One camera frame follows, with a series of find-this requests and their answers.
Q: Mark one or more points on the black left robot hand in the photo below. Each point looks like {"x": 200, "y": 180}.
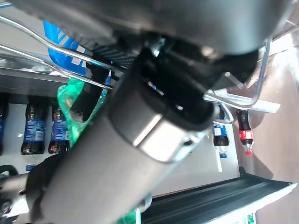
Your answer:
{"x": 121, "y": 163}

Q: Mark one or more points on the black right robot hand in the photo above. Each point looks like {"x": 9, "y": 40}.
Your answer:
{"x": 35, "y": 182}

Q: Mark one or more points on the green bottle green cap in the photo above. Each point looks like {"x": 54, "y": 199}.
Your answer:
{"x": 67, "y": 109}

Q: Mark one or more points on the blue plastic shopping basket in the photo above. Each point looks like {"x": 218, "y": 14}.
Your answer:
{"x": 60, "y": 51}

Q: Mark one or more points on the cola bottle blue label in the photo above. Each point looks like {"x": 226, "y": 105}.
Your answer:
{"x": 220, "y": 137}
{"x": 2, "y": 126}
{"x": 35, "y": 130}
{"x": 59, "y": 133}

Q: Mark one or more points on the small cola bottle red label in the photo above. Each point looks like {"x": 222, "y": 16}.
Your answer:
{"x": 245, "y": 133}

